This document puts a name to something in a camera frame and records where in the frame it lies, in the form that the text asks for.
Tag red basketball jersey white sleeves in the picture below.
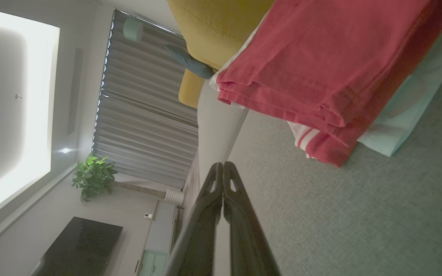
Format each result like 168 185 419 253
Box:
288 38 442 168

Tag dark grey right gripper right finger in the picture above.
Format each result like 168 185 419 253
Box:
223 161 281 276

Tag grey fabric sofa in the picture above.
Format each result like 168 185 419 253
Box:
183 46 442 276

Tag white ribbed plant pot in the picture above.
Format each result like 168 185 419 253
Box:
165 189 185 207

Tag black flat television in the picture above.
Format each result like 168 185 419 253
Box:
29 217 124 276

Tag small yellow sofa cushion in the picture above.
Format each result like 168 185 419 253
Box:
178 69 206 108

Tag dark teal throw pillow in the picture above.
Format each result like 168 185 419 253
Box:
163 44 216 80

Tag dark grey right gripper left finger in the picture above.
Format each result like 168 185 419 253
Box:
165 162 224 276

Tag green potted tree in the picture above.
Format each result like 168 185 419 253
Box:
71 153 168 203

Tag mint green garment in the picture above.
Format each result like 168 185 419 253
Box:
357 8 442 157

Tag grey pleated curtain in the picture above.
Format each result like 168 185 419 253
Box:
92 10 199 189

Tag white glass-door TV cabinet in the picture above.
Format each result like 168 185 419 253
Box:
137 201 178 276

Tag large yellow sofa cushion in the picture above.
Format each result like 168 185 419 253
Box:
167 0 275 71

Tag red basketball shorts number 23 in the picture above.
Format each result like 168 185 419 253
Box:
210 0 442 129

